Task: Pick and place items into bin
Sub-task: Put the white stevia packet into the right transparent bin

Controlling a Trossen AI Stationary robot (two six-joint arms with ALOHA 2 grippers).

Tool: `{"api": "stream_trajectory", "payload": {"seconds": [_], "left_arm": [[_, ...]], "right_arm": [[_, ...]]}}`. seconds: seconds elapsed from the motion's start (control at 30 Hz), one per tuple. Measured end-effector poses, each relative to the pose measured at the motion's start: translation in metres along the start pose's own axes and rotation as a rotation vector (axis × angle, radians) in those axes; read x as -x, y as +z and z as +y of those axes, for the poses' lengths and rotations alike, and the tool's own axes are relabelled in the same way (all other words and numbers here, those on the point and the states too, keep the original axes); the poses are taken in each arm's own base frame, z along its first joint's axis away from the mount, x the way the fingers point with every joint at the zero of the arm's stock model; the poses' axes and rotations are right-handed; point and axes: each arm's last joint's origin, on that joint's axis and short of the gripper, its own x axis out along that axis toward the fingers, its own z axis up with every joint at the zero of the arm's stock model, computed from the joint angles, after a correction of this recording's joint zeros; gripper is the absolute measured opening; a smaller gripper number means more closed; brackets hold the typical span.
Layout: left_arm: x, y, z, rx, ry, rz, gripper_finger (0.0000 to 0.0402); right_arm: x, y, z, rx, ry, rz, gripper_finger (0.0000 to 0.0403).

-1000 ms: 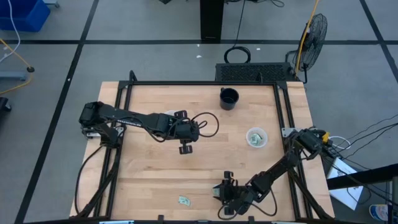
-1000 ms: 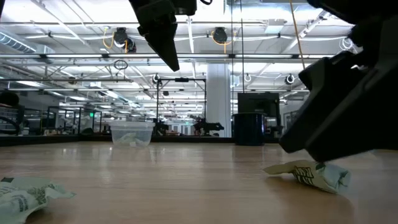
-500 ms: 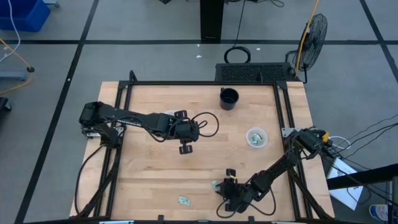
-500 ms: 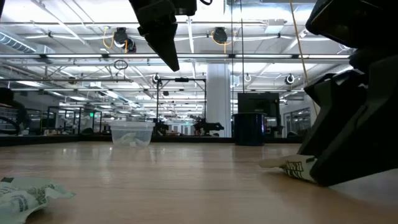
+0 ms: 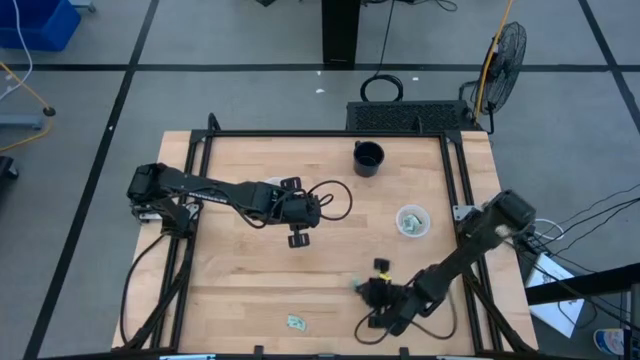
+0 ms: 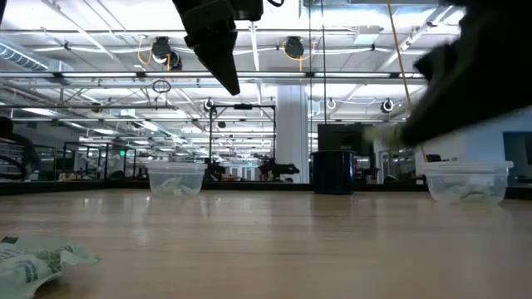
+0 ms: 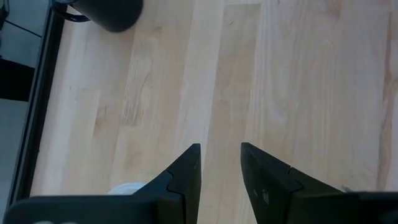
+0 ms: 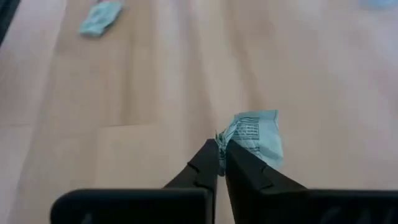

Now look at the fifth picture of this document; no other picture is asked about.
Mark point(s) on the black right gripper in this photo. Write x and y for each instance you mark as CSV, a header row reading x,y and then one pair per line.
x,y
381,295

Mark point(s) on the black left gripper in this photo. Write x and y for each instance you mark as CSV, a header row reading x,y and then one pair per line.
x,y
300,210

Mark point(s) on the green white packet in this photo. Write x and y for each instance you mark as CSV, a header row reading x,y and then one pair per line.
x,y
408,220
296,323
416,228
355,285

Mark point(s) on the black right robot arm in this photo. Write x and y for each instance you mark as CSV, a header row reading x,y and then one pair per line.
x,y
470,250

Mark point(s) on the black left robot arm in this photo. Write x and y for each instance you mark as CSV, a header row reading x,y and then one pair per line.
x,y
210,190

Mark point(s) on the blue plastic bin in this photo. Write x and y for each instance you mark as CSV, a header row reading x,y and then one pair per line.
x,y
35,22

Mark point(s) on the clear plastic container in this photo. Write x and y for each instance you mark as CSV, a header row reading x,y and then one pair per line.
x,y
274,180
422,212

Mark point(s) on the black cup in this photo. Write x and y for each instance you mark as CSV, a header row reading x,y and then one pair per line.
x,y
368,150

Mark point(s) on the black computer case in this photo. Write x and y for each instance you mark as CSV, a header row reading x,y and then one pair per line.
x,y
405,116

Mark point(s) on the white paper sheet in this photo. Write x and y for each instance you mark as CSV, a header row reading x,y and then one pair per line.
x,y
555,300

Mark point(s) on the black floor pillar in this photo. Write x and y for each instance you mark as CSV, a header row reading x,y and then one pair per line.
x,y
341,32

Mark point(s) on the black metal beam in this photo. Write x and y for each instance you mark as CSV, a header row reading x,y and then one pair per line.
x,y
590,285

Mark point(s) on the blue white round item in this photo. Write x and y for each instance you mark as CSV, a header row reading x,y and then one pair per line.
x,y
609,341

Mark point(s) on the black floor fan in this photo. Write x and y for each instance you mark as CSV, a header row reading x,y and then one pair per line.
x,y
502,67

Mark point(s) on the grey floor stand base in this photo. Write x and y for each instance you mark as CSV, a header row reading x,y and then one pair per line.
x,y
20,121

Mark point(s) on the black floor object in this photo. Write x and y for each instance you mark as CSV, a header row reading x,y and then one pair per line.
x,y
7,167

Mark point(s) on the black aluminium table frame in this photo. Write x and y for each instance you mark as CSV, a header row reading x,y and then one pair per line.
x,y
325,133

